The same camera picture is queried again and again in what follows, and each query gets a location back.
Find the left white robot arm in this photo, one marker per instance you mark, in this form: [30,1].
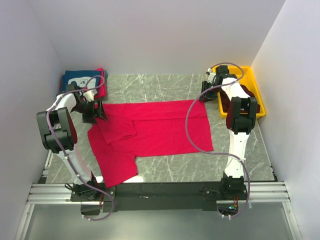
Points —
[58,134]

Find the black base bar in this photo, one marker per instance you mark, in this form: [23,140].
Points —
[151,196]

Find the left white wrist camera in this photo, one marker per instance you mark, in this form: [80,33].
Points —
[89,95]

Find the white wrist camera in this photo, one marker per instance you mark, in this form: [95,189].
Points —
[211,76]
[89,95]

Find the folded blue printed t-shirt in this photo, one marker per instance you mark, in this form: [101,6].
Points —
[80,78]

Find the bright red t-shirt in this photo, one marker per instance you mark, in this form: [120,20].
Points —
[145,130]

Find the dark maroon t-shirt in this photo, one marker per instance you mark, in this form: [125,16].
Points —
[225,101]

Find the aluminium rail frame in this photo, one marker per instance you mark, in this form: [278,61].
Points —
[51,195]

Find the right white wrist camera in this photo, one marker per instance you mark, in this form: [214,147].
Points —
[211,76]

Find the yellow plastic bin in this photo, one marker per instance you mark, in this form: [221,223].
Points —
[249,81]

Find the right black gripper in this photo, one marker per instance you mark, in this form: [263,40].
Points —
[207,97]

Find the folded red t-shirt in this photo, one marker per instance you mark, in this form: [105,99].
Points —
[102,91]

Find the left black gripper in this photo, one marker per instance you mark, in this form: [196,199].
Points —
[95,112]

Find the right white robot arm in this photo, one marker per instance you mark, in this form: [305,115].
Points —
[240,121]

